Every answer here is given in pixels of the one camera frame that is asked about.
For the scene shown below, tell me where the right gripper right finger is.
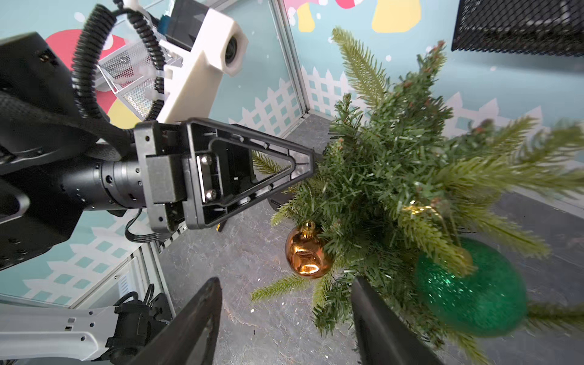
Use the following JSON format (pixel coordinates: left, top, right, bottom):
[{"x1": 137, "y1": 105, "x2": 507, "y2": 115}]
[{"x1": 351, "y1": 277, "x2": 443, "y2": 365}]

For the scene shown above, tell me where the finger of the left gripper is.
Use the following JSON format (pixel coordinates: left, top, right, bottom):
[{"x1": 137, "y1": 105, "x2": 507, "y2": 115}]
[{"x1": 182, "y1": 119, "x2": 316, "y2": 230}]

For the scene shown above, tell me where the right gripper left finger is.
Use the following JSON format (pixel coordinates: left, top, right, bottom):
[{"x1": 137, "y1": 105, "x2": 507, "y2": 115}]
[{"x1": 131, "y1": 277, "x2": 222, "y2": 365}]

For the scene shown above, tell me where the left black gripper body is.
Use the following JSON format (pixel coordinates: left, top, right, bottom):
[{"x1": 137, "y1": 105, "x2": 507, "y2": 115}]
[{"x1": 133, "y1": 121, "x2": 189, "y2": 234}]

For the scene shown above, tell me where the green glitter ball ornament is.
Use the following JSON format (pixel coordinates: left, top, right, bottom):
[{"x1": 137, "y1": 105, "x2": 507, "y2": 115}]
[{"x1": 415, "y1": 237, "x2": 528, "y2": 338}]

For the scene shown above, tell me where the copper shiny ball ornament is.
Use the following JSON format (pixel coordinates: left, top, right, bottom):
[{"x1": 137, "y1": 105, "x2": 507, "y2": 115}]
[{"x1": 284, "y1": 221, "x2": 334, "y2": 279}]

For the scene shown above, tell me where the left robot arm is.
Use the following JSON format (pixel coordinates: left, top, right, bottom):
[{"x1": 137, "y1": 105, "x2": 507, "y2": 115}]
[{"x1": 1, "y1": 1, "x2": 316, "y2": 364}]

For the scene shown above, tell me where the small green christmas tree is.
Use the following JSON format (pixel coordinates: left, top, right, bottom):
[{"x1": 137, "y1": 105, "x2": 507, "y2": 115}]
[{"x1": 251, "y1": 27, "x2": 583, "y2": 364}]

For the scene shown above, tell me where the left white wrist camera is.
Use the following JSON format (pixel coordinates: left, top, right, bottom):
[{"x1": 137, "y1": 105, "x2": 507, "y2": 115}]
[{"x1": 157, "y1": 1, "x2": 249, "y2": 123}]

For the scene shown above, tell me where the white wire wall basket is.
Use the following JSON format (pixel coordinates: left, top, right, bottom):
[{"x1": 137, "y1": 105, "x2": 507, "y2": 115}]
[{"x1": 95, "y1": 36, "x2": 155, "y2": 129}]

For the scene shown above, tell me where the black wire mesh basket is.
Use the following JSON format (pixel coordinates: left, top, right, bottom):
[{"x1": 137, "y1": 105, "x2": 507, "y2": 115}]
[{"x1": 452, "y1": 0, "x2": 583, "y2": 57}]

